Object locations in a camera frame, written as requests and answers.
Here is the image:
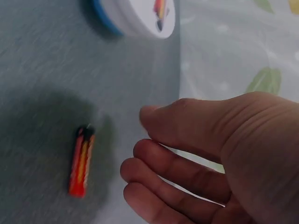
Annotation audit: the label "person's right hand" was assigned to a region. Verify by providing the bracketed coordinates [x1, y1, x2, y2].
[120, 91, 299, 224]

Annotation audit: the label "red orange black battery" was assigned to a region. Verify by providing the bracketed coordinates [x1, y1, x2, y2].
[153, 0, 171, 32]
[68, 124, 96, 199]

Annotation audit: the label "white round dish blue rim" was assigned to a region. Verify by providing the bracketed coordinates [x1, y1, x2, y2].
[90, 0, 177, 40]

